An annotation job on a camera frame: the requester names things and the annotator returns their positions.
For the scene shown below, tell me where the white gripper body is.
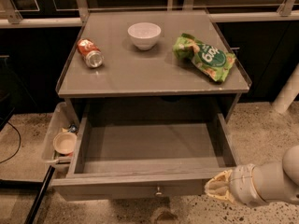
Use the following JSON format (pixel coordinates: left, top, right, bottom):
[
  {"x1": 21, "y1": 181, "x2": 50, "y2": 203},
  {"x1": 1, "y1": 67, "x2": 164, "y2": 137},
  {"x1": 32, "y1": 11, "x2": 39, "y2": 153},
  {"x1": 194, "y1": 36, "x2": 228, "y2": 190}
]
[{"x1": 229, "y1": 164, "x2": 265, "y2": 207}]

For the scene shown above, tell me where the grey drawer cabinet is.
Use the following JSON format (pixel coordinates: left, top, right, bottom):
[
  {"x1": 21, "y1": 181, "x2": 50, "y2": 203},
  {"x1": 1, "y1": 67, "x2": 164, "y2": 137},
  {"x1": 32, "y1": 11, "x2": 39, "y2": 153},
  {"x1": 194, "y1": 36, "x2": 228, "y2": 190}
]
[{"x1": 56, "y1": 10, "x2": 250, "y2": 118}]

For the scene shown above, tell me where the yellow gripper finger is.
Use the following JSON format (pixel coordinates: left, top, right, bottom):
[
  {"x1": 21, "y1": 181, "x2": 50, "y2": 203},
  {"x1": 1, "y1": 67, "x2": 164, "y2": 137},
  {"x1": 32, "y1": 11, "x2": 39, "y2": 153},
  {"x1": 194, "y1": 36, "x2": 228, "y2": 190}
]
[
  {"x1": 206, "y1": 170, "x2": 233, "y2": 188},
  {"x1": 205, "y1": 185, "x2": 235, "y2": 203}
]

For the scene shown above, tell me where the orange soda can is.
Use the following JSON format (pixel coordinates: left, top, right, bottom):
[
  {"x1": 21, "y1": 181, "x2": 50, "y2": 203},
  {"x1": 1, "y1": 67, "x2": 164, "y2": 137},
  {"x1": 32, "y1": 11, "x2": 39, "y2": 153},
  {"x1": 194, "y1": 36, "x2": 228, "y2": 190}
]
[{"x1": 77, "y1": 38, "x2": 104, "y2": 68}]

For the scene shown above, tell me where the metal railing frame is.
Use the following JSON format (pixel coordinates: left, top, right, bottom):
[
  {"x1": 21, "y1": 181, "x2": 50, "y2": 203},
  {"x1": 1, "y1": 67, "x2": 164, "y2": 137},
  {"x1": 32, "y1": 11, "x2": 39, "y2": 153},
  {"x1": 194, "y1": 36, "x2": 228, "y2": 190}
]
[{"x1": 0, "y1": 0, "x2": 299, "y2": 27}]

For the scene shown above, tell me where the small beige bowl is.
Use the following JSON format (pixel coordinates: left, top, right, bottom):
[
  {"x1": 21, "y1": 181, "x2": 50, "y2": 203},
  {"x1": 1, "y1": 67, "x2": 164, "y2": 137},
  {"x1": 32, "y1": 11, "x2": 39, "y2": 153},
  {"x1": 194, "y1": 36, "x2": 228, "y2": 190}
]
[{"x1": 53, "y1": 132, "x2": 77, "y2": 155}]

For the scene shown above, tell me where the green snack bag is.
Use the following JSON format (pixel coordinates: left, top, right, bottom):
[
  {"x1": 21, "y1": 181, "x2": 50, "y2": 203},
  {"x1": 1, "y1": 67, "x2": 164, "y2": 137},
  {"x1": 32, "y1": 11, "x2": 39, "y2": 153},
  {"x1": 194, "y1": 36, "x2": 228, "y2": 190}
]
[{"x1": 173, "y1": 34, "x2": 236, "y2": 83}]

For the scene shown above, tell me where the white ceramic bowl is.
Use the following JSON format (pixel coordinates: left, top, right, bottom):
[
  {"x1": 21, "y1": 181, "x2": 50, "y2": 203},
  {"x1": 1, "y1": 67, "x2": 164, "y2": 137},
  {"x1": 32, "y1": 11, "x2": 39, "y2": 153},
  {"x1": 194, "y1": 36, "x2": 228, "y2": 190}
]
[{"x1": 127, "y1": 22, "x2": 162, "y2": 50}]

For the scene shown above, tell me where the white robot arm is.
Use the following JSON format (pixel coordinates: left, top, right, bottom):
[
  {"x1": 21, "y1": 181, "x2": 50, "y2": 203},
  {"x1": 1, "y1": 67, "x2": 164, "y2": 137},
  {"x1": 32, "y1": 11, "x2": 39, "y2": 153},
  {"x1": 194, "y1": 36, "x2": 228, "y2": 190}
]
[{"x1": 205, "y1": 66, "x2": 299, "y2": 207}]

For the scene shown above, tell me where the black cable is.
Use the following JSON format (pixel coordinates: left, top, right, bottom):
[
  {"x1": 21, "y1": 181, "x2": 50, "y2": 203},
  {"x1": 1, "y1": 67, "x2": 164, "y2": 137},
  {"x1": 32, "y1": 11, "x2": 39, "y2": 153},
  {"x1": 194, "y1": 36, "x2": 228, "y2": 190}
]
[{"x1": 0, "y1": 117, "x2": 22, "y2": 165}]

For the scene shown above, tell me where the black floor bar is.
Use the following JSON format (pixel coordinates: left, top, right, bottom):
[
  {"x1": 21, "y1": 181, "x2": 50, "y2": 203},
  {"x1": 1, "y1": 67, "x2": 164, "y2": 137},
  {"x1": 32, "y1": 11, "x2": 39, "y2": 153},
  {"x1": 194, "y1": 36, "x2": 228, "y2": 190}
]
[{"x1": 24, "y1": 166, "x2": 55, "y2": 224}]

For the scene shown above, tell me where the grey top drawer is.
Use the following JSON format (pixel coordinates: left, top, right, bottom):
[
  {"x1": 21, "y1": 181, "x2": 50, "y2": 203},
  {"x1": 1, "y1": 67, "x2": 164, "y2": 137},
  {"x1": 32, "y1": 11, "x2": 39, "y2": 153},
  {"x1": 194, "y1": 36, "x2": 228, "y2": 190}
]
[{"x1": 52, "y1": 113, "x2": 239, "y2": 201}]

